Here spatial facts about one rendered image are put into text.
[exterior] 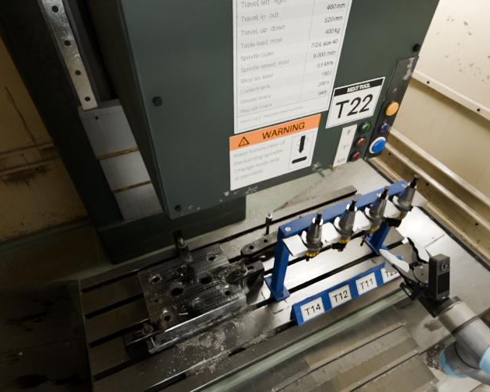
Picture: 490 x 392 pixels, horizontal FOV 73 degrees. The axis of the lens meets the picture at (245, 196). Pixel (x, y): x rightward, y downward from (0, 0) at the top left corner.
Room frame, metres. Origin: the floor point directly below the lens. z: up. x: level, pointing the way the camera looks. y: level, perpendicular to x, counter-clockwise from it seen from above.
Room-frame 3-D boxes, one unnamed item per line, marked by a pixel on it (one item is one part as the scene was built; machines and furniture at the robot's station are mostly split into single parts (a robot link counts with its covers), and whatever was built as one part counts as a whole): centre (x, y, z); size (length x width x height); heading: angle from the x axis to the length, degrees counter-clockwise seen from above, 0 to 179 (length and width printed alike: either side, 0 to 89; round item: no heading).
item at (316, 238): (0.56, -0.19, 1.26); 0.04 x 0.04 x 0.07
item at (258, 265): (0.58, -0.01, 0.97); 0.13 x 0.03 x 0.15; 116
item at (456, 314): (0.37, -0.53, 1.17); 0.08 x 0.05 x 0.08; 116
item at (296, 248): (0.53, -0.14, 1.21); 0.07 x 0.05 x 0.01; 26
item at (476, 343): (0.30, -0.56, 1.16); 0.11 x 0.08 x 0.09; 26
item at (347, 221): (0.61, -0.29, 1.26); 0.04 x 0.04 x 0.07
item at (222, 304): (0.54, 0.17, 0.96); 0.29 x 0.23 x 0.05; 116
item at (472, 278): (0.86, -0.48, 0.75); 0.89 x 0.70 x 0.26; 26
